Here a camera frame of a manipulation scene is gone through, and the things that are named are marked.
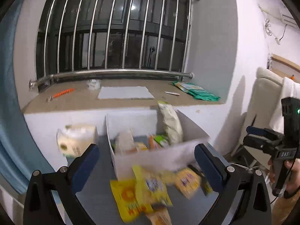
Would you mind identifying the orange-white small snack bag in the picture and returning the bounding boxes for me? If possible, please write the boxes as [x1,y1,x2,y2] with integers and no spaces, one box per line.
[146,207,172,225]

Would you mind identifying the yellow flat snack packet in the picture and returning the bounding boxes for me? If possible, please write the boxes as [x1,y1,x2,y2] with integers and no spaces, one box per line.
[110,179,153,224]

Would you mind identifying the green packets pile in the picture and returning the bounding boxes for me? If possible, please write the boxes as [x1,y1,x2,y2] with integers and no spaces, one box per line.
[172,81,220,102]

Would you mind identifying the orange beaded tool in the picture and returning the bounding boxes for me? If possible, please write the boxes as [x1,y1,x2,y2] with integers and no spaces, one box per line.
[46,88,76,102]

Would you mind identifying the tissue pack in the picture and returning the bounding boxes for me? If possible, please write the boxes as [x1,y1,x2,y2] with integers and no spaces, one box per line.
[56,124,99,158]

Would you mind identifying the steel window guard rail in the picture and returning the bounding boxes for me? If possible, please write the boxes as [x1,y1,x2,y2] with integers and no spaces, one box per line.
[28,0,200,89]

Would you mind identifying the small wooden stick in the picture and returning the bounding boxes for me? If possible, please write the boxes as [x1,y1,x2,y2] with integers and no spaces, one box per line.
[165,91,180,97]

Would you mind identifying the person's right hand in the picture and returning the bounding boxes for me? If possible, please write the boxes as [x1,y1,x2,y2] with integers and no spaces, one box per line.
[267,158,300,197]

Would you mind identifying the orange sleeve forearm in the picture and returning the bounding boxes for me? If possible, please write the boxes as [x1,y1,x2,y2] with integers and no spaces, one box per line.
[272,191,299,224]

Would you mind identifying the white storage box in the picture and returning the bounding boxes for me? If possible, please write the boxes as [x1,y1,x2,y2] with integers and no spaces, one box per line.
[106,110,209,180]

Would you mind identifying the yellow blue-logo snack bag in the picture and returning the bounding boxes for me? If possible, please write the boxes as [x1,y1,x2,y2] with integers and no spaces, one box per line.
[132,165,173,207]

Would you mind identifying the white paper sheet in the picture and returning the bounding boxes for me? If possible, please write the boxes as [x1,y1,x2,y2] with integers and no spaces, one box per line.
[98,86,154,100]

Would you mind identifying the pale green snack bag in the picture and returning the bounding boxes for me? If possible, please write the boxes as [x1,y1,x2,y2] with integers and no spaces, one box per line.
[158,101,184,145]

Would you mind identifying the white noodle snack bag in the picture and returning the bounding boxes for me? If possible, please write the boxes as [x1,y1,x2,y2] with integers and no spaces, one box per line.
[115,129,137,154]

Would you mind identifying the blue curtain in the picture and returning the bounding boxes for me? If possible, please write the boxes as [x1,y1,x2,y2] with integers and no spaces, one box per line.
[1,0,53,194]

